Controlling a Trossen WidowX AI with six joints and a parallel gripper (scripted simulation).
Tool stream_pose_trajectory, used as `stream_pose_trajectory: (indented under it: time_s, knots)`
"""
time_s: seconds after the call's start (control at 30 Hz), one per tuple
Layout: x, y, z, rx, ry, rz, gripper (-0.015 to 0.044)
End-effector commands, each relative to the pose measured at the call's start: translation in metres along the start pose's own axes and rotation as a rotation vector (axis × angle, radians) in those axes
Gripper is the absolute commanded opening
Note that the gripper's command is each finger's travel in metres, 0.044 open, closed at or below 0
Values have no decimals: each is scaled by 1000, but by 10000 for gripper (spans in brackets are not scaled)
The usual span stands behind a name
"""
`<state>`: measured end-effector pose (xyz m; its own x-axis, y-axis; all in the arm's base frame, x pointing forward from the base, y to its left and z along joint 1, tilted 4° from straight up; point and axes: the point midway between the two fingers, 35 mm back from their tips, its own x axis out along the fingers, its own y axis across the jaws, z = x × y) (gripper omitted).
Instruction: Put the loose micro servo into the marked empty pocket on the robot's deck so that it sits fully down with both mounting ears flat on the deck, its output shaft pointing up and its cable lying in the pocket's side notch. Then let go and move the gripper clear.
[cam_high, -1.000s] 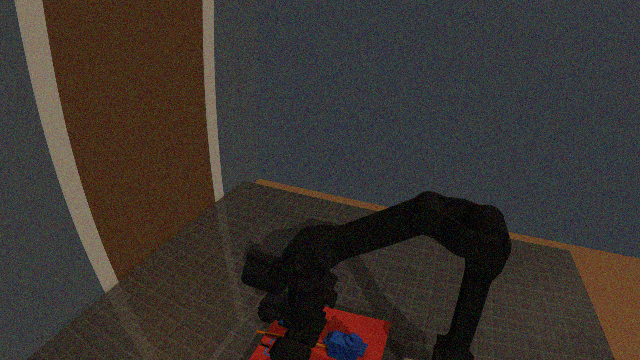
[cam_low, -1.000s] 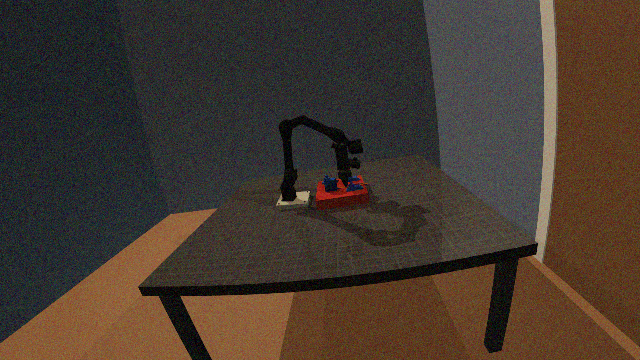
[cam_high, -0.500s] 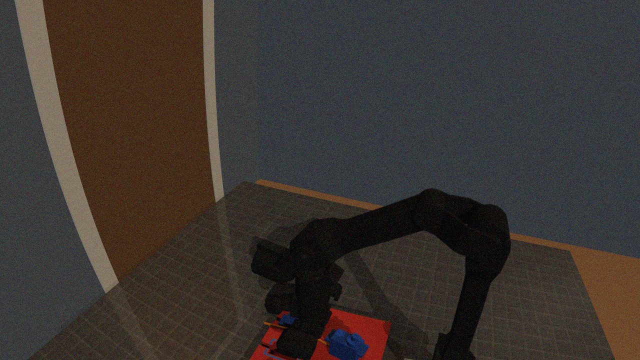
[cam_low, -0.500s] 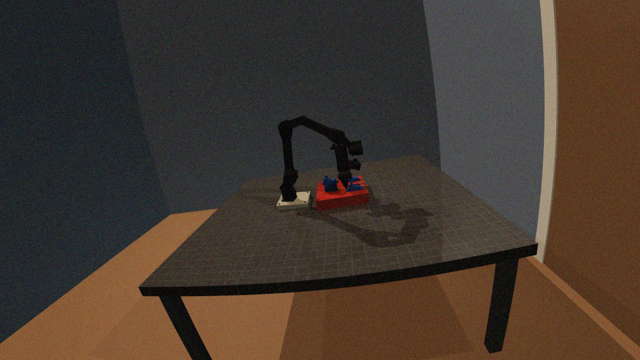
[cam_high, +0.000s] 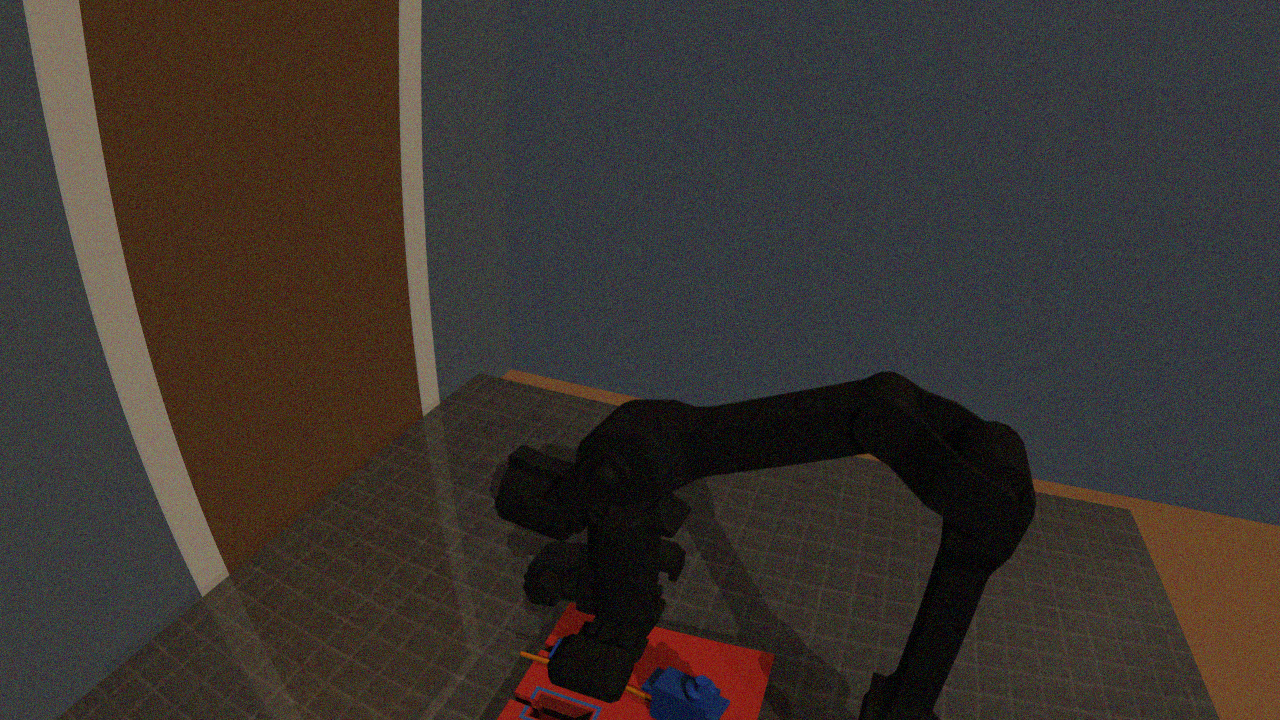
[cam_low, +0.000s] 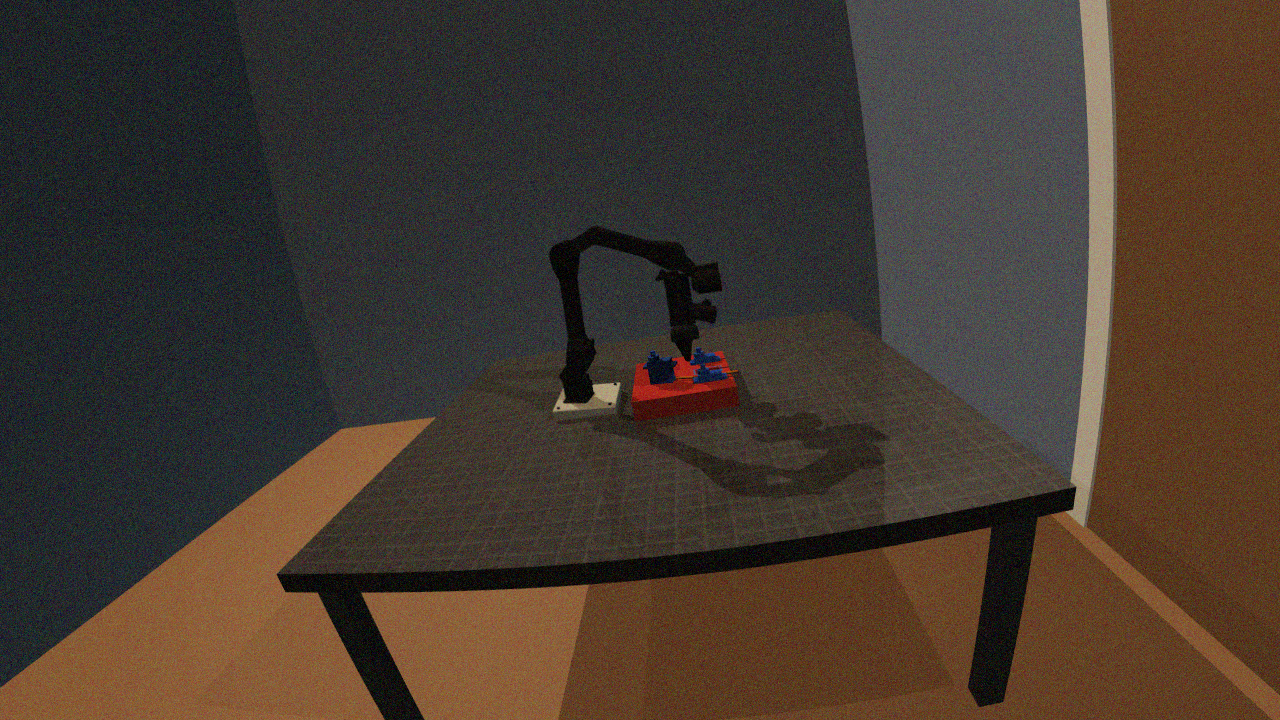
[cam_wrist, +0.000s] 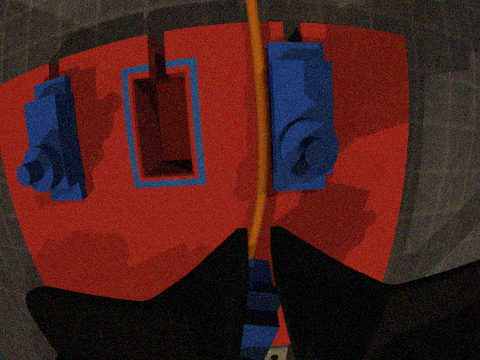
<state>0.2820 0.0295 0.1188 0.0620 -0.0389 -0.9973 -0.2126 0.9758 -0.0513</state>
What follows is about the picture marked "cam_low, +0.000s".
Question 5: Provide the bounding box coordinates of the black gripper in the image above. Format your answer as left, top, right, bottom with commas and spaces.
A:
667, 295, 699, 363

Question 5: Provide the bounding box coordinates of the red flat deck plate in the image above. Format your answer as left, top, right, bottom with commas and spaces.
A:
631, 347, 739, 421

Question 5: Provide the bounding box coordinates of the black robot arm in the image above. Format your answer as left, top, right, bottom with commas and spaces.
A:
550, 225, 722, 404

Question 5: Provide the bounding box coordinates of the blue micro servo with orange cable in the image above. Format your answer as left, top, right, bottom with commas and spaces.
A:
643, 350, 698, 384

